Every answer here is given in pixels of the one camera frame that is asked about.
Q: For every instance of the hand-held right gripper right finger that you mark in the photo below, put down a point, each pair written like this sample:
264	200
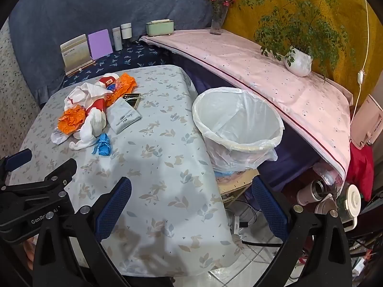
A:
269	212

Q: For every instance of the pale green box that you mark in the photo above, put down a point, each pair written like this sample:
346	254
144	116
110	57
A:
160	27

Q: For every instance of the white lidded kettle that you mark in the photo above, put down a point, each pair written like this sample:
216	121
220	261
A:
351	200

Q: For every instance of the wooden stool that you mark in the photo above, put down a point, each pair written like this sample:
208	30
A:
236	184

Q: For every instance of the white jar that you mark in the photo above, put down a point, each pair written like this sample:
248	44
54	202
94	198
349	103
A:
126	31

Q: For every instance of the pale leaf-print tablecloth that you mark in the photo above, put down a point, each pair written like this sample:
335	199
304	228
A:
167	161

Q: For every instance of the blue crumpled wrapper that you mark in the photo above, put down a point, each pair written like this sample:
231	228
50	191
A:
103	146

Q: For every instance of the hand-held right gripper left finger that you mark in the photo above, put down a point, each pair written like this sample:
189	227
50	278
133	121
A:
115	209

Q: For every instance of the white lined trash bin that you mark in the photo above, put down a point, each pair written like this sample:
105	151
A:
239	119

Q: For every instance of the white bottle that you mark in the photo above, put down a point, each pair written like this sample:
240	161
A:
117	39

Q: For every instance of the beige desk calendar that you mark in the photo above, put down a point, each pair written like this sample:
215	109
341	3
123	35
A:
74	52

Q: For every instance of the glass vase with flowers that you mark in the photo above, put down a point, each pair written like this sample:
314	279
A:
216	24

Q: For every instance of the potted green plant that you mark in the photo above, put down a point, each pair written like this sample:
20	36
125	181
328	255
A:
297	61

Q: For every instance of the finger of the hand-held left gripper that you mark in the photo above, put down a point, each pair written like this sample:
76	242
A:
19	158
56	170

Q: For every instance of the black card box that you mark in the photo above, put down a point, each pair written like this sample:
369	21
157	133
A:
133	97

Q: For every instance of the navy floral cloth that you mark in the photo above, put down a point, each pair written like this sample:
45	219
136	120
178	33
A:
125	58

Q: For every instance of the pink appliance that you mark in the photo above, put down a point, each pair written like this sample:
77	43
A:
368	119

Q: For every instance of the grey fabric pouch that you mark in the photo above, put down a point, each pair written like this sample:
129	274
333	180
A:
122	116

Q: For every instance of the white paper towel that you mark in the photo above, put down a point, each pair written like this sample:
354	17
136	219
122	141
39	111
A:
94	122

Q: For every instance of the white power strip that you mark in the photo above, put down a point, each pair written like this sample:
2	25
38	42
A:
236	224

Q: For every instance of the mustard yellow blanket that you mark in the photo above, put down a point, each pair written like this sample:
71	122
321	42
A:
353	15

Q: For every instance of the orange crumpled wrapper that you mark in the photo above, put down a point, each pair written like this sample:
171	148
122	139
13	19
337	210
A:
71	122
125	82

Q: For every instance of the red and white packet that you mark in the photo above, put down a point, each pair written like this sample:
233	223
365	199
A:
109	81

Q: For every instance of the pink dotted cloth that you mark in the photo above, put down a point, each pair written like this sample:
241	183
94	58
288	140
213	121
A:
254	65

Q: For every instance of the blue-grey blanket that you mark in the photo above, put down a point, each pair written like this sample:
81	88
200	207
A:
74	6

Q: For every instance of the pink thermos bottle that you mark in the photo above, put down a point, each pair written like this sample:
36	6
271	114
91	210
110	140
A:
308	194

